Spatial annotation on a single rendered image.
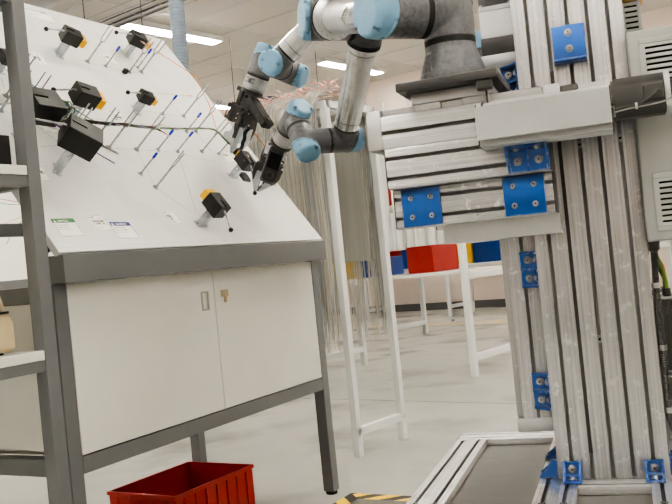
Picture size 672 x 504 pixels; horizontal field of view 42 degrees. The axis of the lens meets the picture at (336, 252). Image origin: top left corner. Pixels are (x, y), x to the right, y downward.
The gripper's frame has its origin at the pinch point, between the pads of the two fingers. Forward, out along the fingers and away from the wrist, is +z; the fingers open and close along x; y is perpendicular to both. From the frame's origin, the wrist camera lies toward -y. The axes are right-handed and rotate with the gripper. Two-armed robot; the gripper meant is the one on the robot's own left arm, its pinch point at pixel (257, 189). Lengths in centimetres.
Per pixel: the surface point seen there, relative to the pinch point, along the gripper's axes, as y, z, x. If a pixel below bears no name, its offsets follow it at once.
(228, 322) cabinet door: -47.7, 10.5, -3.2
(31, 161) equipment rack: -70, -42, 58
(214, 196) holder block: -30.1, -17.1, 14.7
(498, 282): 597, 497, -433
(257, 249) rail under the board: -25.9, -0.1, -4.3
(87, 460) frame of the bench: -107, 5, 22
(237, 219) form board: -17.4, -0.5, 3.9
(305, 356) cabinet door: -30, 33, -35
